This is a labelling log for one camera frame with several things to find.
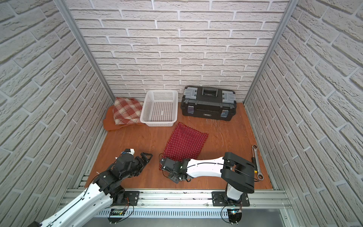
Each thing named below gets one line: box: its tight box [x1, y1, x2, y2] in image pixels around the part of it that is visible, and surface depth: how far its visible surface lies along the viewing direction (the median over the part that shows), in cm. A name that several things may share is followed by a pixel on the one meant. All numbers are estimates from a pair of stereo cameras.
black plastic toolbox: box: [180, 86, 237, 122], surface depth 102 cm
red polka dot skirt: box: [158, 122, 209, 171], surface depth 95 cm
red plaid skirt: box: [112, 96, 144, 125], surface depth 105 cm
